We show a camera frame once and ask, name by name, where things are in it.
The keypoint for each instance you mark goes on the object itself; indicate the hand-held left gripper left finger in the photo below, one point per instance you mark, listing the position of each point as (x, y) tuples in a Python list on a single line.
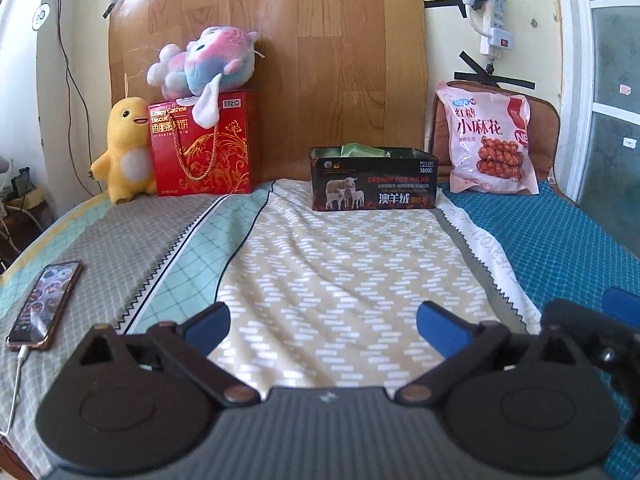
[(207, 327)]

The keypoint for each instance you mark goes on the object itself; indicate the wooden headboard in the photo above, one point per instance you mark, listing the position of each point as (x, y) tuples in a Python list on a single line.
[(325, 60)]

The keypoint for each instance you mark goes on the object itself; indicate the blue patterned cloth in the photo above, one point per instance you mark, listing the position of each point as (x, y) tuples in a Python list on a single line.
[(540, 240)]

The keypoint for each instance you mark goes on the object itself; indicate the grey tape strip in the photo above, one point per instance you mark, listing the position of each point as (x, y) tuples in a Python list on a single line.
[(116, 0)]

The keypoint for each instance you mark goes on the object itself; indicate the yellow plush toy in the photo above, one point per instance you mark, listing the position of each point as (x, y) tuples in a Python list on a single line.
[(127, 160)]

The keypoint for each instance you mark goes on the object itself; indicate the white power strip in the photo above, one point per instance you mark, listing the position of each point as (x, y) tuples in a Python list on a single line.
[(497, 20)]

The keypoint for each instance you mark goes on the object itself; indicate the red gift box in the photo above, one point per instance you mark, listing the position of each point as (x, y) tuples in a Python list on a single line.
[(230, 160)]

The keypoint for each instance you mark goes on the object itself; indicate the glass door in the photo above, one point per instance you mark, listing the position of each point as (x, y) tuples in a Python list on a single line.
[(600, 85)]

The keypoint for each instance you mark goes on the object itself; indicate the brown cushion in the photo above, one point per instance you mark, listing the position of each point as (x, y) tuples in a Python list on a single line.
[(547, 125)]

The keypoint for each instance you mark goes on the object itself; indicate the large pink snack bag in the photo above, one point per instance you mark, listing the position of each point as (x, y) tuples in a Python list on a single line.
[(480, 125)]

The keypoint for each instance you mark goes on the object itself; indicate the white round wall device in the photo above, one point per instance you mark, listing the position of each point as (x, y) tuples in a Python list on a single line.
[(41, 16)]

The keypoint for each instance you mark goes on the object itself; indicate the pastel plush toy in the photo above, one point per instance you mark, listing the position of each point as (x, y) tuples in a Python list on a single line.
[(210, 60)]

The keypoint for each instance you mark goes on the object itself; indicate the black tin box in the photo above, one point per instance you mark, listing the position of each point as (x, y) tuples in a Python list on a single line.
[(375, 185)]

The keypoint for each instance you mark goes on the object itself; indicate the patterned bedsheet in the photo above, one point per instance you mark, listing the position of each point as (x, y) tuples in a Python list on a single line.
[(325, 270)]

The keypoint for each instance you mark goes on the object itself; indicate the smartphone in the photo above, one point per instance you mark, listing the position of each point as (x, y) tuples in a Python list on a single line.
[(45, 305)]

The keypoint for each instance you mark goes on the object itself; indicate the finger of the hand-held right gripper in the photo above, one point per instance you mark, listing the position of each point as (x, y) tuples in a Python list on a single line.
[(625, 305), (600, 335)]

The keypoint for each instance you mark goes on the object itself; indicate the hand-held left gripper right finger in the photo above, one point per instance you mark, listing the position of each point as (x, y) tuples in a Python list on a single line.
[(442, 330)]

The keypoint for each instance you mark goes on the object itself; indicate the green leaf print packet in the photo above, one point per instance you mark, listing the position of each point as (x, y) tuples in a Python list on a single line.
[(365, 150)]

